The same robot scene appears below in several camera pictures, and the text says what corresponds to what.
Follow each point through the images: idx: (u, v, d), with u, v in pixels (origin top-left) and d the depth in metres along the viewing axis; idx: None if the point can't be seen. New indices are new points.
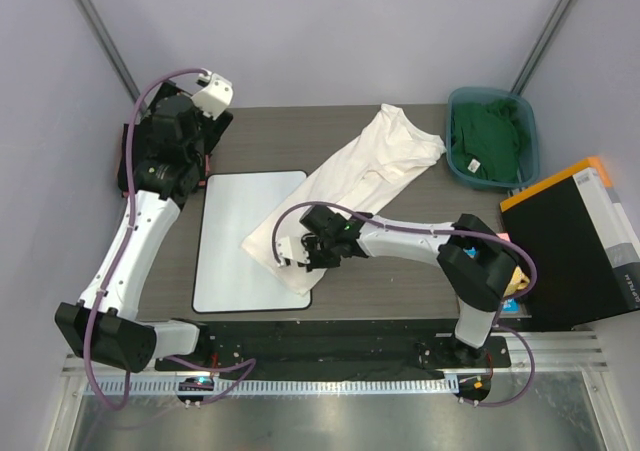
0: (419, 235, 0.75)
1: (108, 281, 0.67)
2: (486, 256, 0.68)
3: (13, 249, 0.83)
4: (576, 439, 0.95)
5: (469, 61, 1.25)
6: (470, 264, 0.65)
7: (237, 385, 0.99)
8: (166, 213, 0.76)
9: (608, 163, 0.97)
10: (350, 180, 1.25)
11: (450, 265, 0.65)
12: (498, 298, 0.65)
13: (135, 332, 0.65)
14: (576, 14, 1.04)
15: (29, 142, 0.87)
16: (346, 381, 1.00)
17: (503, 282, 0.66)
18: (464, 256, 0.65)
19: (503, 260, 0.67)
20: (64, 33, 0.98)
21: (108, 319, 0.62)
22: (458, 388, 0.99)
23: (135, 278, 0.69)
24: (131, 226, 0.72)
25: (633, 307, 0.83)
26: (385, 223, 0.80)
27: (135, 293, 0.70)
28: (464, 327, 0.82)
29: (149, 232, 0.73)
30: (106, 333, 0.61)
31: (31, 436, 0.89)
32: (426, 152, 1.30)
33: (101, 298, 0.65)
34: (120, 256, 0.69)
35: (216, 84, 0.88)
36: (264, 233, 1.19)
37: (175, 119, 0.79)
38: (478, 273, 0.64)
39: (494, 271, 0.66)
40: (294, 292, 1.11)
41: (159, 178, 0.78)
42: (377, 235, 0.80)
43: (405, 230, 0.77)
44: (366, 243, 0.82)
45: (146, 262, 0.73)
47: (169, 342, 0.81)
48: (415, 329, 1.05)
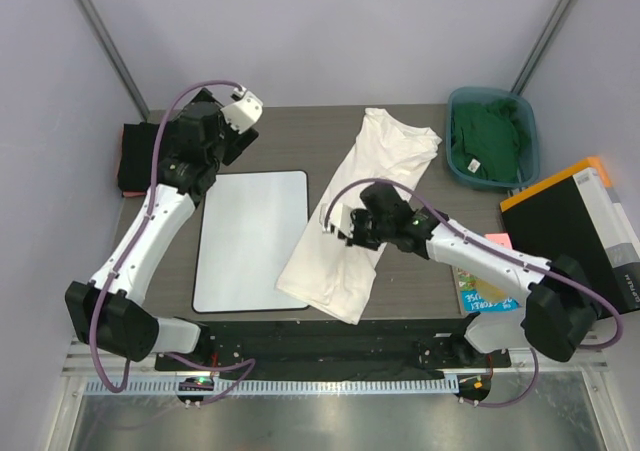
0: (506, 263, 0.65)
1: (121, 264, 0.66)
2: (568, 301, 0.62)
3: (14, 248, 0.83)
4: (576, 439, 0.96)
5: (469, 61, 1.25)
6: (561, 312, 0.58)
7: (237, 385, 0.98)
8: (182, 208, 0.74)
9: (609, 163, 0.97)
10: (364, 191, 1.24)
11: (541, 310, 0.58)
12: (571, 351, 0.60)
13: (141, 316, 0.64)
14: (577, 13, 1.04)
15: (29, 142, 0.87)
16: (347, 381, 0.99)
17: (582, 336, 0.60)
18: (557, 304, 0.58)
19: (587, 313, 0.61)
20: (65, 34, 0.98)
21: (116, 298, 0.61)
22: (458, 388, 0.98)
23: (146, 265, 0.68)
24: (148, 215, 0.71)
25: (633, 307, 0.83)
26: (466, 234, 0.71)
27: (144, 279, 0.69)
28: (482, 332, 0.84)
29: (165, 223, 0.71)
30: (113, 314, 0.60)
31: (32, 436, 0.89)
32: (423, 146, 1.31)
33: (112, 280, 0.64)
34: (136, 242, 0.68)
35: (248, 101, 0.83)
36: (298, 268, 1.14)
37: (199, 121, 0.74)
38: (565, 324, 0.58)
39: (577, 323, 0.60)
40: (345, 321, 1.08)
41: (179, 174, 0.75)
42: (452, 246, 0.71)
43: (490, 250, 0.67)
44: (434, 248, 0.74)
45: (158, 250, 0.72)
47: (170, 337, 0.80)
48: (415, 329, 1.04)
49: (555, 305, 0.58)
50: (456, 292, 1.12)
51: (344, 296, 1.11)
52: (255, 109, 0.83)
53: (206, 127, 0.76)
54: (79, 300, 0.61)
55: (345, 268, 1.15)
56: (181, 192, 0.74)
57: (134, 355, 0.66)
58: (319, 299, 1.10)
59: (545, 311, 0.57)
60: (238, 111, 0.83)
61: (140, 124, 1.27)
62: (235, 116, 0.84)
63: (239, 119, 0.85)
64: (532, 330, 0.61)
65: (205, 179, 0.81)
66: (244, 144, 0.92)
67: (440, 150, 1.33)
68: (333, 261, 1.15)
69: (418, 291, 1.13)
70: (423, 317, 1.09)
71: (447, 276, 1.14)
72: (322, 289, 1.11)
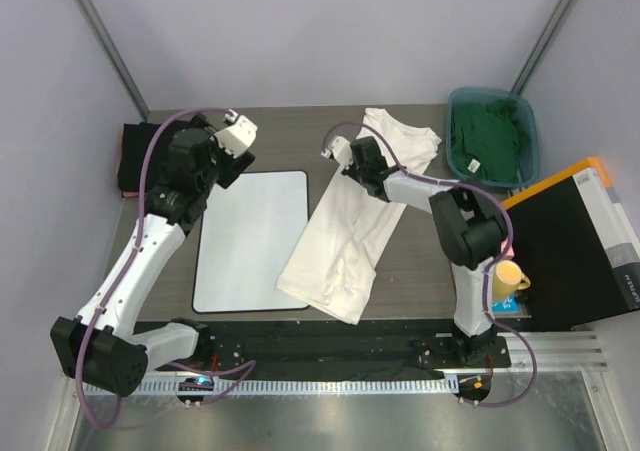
0: (428, 183, 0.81)
1: (108, 299, 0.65)
2: (476, 217, 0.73)
3: (14, 249, 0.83)
4: (575, 439, 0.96)
5: (469, 61, 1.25)
6: (454, 212, 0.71)
7: (237, 385, 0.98)
8: (172, 238, 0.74)
9: (608, 163, 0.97)
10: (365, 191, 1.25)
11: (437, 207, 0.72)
12: (470, 255, 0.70)
13: (130, 353, 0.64)
14: (577, 13, 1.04)
15: (29, 142, 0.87)
16: (346, 381, 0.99)
17: (483, 244, 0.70)
18: (451, 205, 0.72)
19: (489, 225, 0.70)
20: (65, 34, 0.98)
21: (104, 336, 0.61)
22: (458, 388, 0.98)
23: (134, 299, 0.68)
24: (136, 247, 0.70)
25: (633, 307, 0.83)
26: (409, 171, 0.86)
27: (132, 314, 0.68)
28: (463, 309, 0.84)
29: (153, 255, 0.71)
30: (101, 351, 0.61)
31: (32, 436, 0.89)
32: (423, 146, 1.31)
33: (98, 317, 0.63)
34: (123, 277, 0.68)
35: (240, 126, 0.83)
36: (297, 270, 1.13)
37: (188, 151, 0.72)
38: (458, 221, 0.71)
39: (476, 229, 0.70)
40: (344, 321, 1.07)
41: (168, 204, 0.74)
42: (401, 180, 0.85)
43: (421, 178, 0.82)
44: (388, 185, 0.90)
45: (146, 284, 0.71)
47: (164, 351, 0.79)
48: (414, 329, 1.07)
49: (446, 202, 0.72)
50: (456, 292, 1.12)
51: (344, 296, 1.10)
52: (248, 134, 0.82)
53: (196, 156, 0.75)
54: (66, 337, 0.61)
55: (345, 268, 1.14)
56: (169, 220, 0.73)
57: (122, 391, 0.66)
58: (319, 299, 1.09)
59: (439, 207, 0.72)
60: (230, 136, 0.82)
61: (140, 124, 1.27)
62: (227, 140, 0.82)
63: (232, 144, 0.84)
64: (442, 238, 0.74)
65: (196, 207, 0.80)
66: (242, 166, 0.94)
67: (440, 150, 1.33)
68: (333, 261, 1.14)
69: (418, 291, 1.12)
70: (423, 316, 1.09)
71: (447, 276, 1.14)
72: (322, 289, 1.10)
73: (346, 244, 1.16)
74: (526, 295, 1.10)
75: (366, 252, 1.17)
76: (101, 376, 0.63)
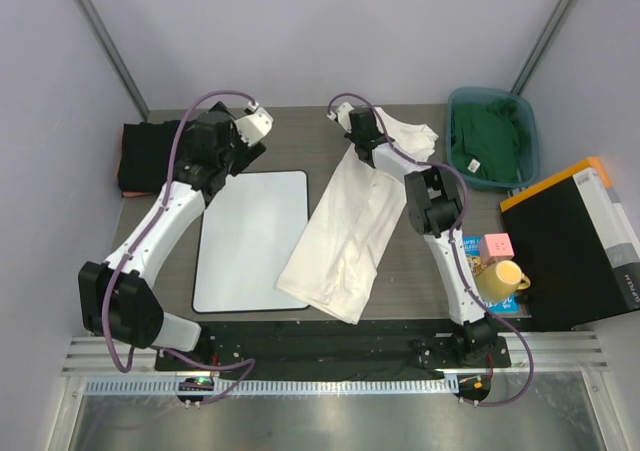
0: (406, 161, 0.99)
1: (136, 247, 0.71)
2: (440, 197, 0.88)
3: (14, 249, 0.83)
4: (576, 439, 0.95)
5: (469, 61, 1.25)
6: (421, 192, 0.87)
7: (237, 385, 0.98)
8: (194, 204, 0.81)
9: (608, 163, 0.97)
10: (364, 190, 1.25)
11: (411, 185, 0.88)
12: (428, 227, 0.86)
13: (150, 303, 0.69)
14: (578, 13, 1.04)
15: (28, 142, 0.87)
16: (346, 381, 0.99)
17: (439, 219, 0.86)
18: (420, 185, 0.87)
19: (449, 207, 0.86)
20: (64, 34, 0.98)
21: (132, 279, 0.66)
22: (458, 388, 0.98)
23: (158, 251, 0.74)
24: (163, 206, 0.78)
25: (633, 307, 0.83)
26: (394, 146, 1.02)
27: (155, 265, 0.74)
28: (451, 299, 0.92)
29: (178, 215, 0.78)
30: (127, 292, 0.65)
31: (32, 435, 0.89)
32: (422, 143, 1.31)
33: (126, 260, 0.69)
34: (149, 230, 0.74)
35: (259, 116, 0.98)
36: (298, 269, 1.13)
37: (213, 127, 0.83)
38: (425, 199, 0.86)
39: (437, 209, 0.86)
40: (346, 321, 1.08)
41: (193, 174, 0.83)
42: (384, 152, 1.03)
43: (401, 154, 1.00)
44: (376, 154, 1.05)
45: (169, 242, 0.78)
47: (175, 330, 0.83)
48: (415, 329, 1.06)
49: (418, 182, 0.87)
50: None
51: (343, 295, 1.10)
52: (263, 123, 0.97)
53: (219, 134, 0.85)
54: (94, 280, 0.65)
55: (345, 268, 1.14)
56: (193, 187, 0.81)
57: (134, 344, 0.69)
58: (319, 299, 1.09)
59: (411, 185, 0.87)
60: (249, 123, 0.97)
61: (141, 124, 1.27)
62: (245, 128, 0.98)
63: (249, 131, 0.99)
64: (412, 208, 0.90)
65: (217, 181, 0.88)
66: (254, 157, 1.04)
67: (440, 149, 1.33)
68: (333, 261, 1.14)
69: (418, 291, 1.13)
70: (423, 316, 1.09)
71: None
72: (322, 288, 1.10)
73: (346, 244, 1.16)
74: (526, 295, 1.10)
75: (367, 251, 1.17)
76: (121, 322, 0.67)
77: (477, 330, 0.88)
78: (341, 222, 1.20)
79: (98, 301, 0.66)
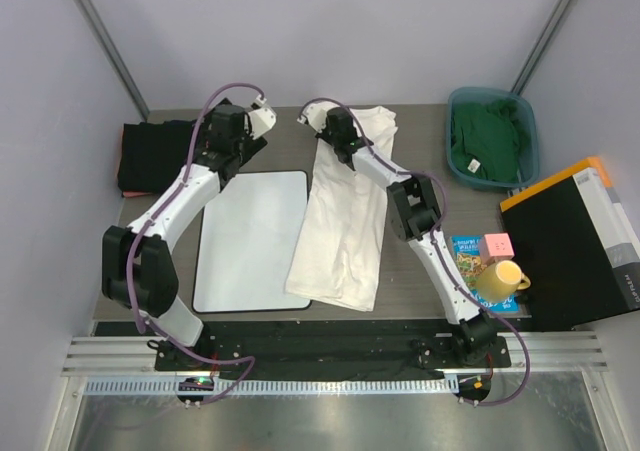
0: (387, 169, 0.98)
1: (158, 215, 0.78)
2: (419, 204, 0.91)
3: (14, 249, 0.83)
4: (576, 439, 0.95)
5: (469, 62, 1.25)
6: (404, 202, 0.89)
7: (237, 385, 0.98)
8: (210, 185, 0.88)
9: (608, 163, 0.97)
10: (348, 179, 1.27)
11: (394, 196, 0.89)
12: (409, 233, 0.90)
13: (168, 269, 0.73)
14: (578, 13, 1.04)
15: (28, 141, 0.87)
16: (347, 381, 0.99)
17: (419, 226, 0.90)
18: (403, 196, 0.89)
19: (428, 214, 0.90)
20: (65, 34, 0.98)
21: (154, 241, 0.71)
22: (458, 388, 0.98)
23: (177, 222, 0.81)
24: (183, 183, 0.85)
25: (633, 307, 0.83)
26: (375, 153, 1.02)
27: (174, 233, 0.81)
28: (444, 300, 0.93)
29: (196, 192, 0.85)
30: (149, 252, 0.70)
31: (32, 436, 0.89)
32: (383, 122, 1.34)
33: (149, 225, 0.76)
34: (170, 202, 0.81)
35: (265, 110, 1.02)
36: (300, 267, 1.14)
37: (229, 117, 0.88)
38: (407, 209, 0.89)
39: (418, 216, 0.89)
40: (360, 311, 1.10)
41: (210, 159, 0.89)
42: (366, 159, 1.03)
43: (384, 162, 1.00)
44: (356, 160, 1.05)
45: (186, 216, 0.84)
47: (175, 322, 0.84)
48: (415, 328, 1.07)
49: (400, 194, 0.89)
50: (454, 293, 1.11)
51: (353, 285, 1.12)
52: (269, 118, 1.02)
53: (234, 124, 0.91)
54: (117, 243, 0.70)
55: (349, 259, 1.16)
56: (212, 169, 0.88)
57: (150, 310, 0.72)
58: (331, 294, 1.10)
59: (394, 197, 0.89)
60: (255, 117, 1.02)
61: (140, 124, 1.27)
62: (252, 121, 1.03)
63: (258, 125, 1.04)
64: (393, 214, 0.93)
65: (231, 167, 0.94)
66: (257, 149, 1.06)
67: (440, 149, 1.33)
68: (337, 254, 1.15)
69: (419, 291, 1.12)
70: (423, 317, 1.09)
71: None
72: (332, 284, 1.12)
73: (346, 237, 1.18)
74: (526, 295, 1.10)
75: (369, 240, 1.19)
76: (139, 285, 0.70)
77: (477, 330, 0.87)
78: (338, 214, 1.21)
79: (120, 265, 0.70)
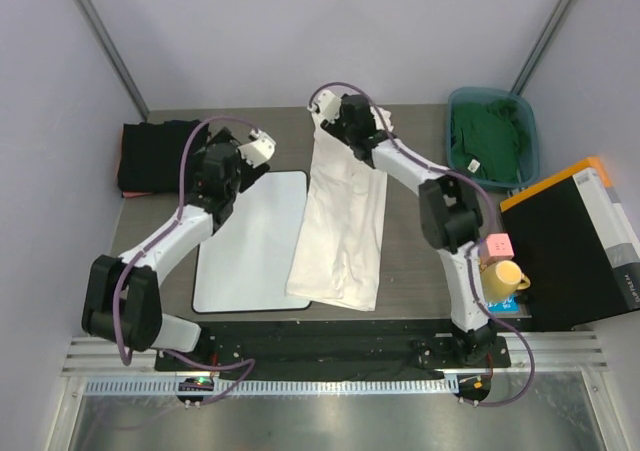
0: (417, 166, 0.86)
1: (151, 247, 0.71)
2: (456, 206, 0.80)
3: (14, 249, 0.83)
4: (576, 439, 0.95)
5: (469, 62, 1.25)
6: (440, 201, 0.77)
7: (237, 385, 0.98)
8: (204, 224, 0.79)
9: (609, 163, 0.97)
10: (345, 179, 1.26)
11: (428, 199, 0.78)
12: (447, 239, 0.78)
13: (153, 300, 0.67)
14: (577, 13, 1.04)
15: (27, 142, 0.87)
16: (347, 381, 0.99)
17: (459, 231, 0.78)
18: (439, 194, 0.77)
19: (469, 217, 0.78)
20: (64, 35, 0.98)
21: (143, 270, 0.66)
22: (458, 388, 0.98)
23: (168, 257, 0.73)
24: (177, 219, 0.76)
25: (633, 307, 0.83)
26: (399, 147, 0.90)
27: (164, 267, 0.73)
28: (457, 305, 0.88)
29: (189, 231, 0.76)
30: (138, 282, 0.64)
31: (32, 436, 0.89)
32: None
33: (139, 257, 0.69)
34: (162, 236, 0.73)
35: (263, 142, 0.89)
36: (301, 267, 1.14)
37: (221, 162, 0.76)
38: (445, 213, 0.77)
39: (457, 221, 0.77)
40: (361, 310, 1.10)
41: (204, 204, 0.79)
42: (389, 154, 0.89)
43: (410, 157, 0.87)
44: (376, 156, 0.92)
45: (178, 252, 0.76)
47: (172, 335, 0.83)
48: (415, 329, 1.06)
49: (435, 195, 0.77)
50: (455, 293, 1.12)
51: (354, 286, 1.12)
52: (266, 149, 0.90)
53: (227, 166, 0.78)
54: (105, 271, 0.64)
55: (349, 259, 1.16)
56: (208, 211, 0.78)
57: (134, 345, 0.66)
58: (332, 295, 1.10)
59: (429, 200, 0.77)
60: (252, 149, 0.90)
61: (140, 124, 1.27)
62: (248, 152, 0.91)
63: (254, 156, 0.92)
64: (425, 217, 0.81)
65: (226, 209, 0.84)
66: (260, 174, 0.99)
67: (440, 149, 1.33)
68: (337, 254, 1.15)
69: (419, 291, 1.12)
70: (423, 317, 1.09)
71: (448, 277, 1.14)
72: (333, 285, 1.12)
73: (346, 237, 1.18)
74: (526, 295, 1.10)
75: (369, 241, 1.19)
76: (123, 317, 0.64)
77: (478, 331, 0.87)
78: (338, 213, 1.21)
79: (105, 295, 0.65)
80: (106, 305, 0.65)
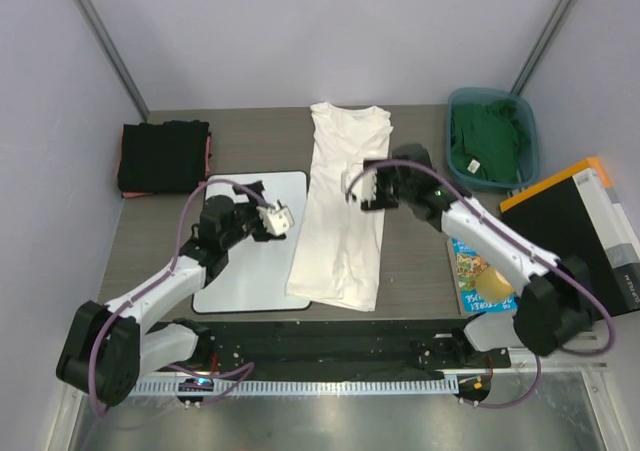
0: (514, 248, 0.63)
1: (138, 298, 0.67)
2: (564, 299, 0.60)
3: (15, 249, 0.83)
4: (576, 440, 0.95)
5: (469, 62, 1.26)
6: (554, 305, 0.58)
7: (237, 385, 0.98)
8: (195, 277, 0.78)
9: (608, 164, 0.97)
10: (346, 178, 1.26)
11: (534, 298, 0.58)
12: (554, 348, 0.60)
13: (133, 352, 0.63)
14: (577, 14, 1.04)
15: (28, 142, 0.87)
16: (346, 382, 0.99)
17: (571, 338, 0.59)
18: (552, 295, 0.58)
19: (584, 319, 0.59)
20: (64, 35, 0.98)
21: (128, 323, 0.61)
22: (458, 388, 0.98)
23: (155, 309, 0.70)
24: (169, 270, 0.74)
25: (632, 307, 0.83)
26: (483, 213, 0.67)
27: (147, 321, 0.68)
28: (484, 336, 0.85)
29: (180, 284, 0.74)
30: (120, 334, 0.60)
31: (32, 436, 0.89)
32: (377, 122, 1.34)
33: (126, 307, 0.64)
34: (151, 287, 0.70)
35: (278, 216, 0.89)
36: (302, 266, 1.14)
37: (217, 218, 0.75)
38: (556, 316, 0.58)
39: (569, 323, 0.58)
40: (360, 309, 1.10)
41: (198, 256, 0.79)
42: (469, 224, 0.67)
43: (502, 233, 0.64)
44: (448, 222, 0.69)
45: (166, 305, 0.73)
47: (160, 354, 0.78)
48: (414, 331, 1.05)
49: (548, 298, 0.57)
50: (455, 292, 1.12)
51: (354, 285, 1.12)
52: (281, 225, 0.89)
53: (224, 221, 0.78)
54: (89, 319, 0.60)
55: (349, 260, 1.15)
56: (201, 264, 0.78)
57: (105, 399, 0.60)
58: (332, 295, 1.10)
59: (537, 300, 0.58)
60: (267, 218, 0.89)
61: (141, 124, 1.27)
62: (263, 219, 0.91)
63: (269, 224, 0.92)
64: (524, 317, 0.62)
65: (219, 263, 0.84)
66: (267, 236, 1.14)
67: (440, 150, 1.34)
68: (337, 254, 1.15)
69: (419, 291, 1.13)
70: (423, 317, 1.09)
71: (449, 277, 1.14)
72: (333, 285, 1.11)
73: (346, 237, 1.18)
74: None
75: (369, 241, 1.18)
76: (98, 370, 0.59)
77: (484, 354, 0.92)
78: (337, 214, 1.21)
79: (85, 344, 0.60)
80: (83, 353, 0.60)
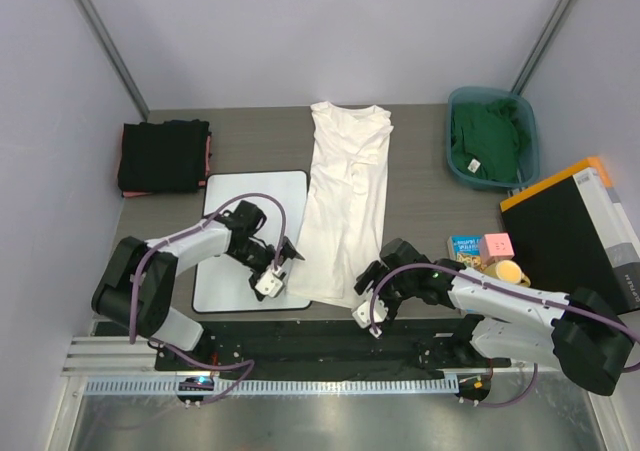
0: (526, 303, 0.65)
1: (173, 242, 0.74)
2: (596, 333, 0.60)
3: (15, 248, 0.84)
4: (576, 439, 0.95)
5: (469, 61, 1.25)
6: (590, 345, 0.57)
7: (237, 385, 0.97)
8: (223, 237, 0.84)
9: (608, 163, 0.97)
10: (347, 176, 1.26)
11: (566, 345, 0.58)
12: (614, 383, 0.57)
13: (169, 288, 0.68)
14: (578, 13, 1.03)
15: (27, 141, 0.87)
16: (346, 381, 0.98)
17: (621, 366, 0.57)
18: (582, 336, 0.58)
19: (620, 342, 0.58)
20: (65, 34, 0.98)
21: (166, 255, 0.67)
22: (458, 388, 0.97)
23: (189, 254, 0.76)
24: (200, 226, 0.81)
25: (633, 306, 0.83)
26: (482, 278, 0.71)
27: (182, 265, 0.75)
28: (497, 350, 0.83)
29: (210, 238, 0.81)
30: (159, 264, 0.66)
31: (32, 436, 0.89)
32: (376, 122, 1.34)
33: (164, 245, 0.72)
34: (186, 235, 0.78)
35: (271, 281, 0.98)
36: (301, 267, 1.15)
37: (260, 210, 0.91)
38: (594, 354, 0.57)
39: (611, 352, 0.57)
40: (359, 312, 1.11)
41: (227, 219, 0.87)
42: (474, 293, 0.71)
43: (507, 293, 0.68)
44: (458, 297, 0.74)
45: (197, 255, 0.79)
47: (175, 331, 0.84)
48: (414, 330, 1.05)
49: (579, 339, 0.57)
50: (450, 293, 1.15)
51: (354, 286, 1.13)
52: (263, 287, 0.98)
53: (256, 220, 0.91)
54: (131, 248, 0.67)
55: (349, 259, 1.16)
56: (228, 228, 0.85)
57: (140, 328, 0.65)
58: (334, 296, 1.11)
59: (570, 346, 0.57)
60: (264, 280, 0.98)
61: (140, 124, 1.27)
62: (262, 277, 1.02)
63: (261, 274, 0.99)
64: (568, 367, 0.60)
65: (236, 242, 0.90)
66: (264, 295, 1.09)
67: (440, 150, 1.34)
68: (337, 254, 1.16)
69: None
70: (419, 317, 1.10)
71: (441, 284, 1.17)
72: (334, 285, 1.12)
73: (345, 237, 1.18)
74: None
75: (369, 240, 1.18)
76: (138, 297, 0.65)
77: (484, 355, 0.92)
78: (338, 213, 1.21)
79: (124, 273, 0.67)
80: (121, 284, 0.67)
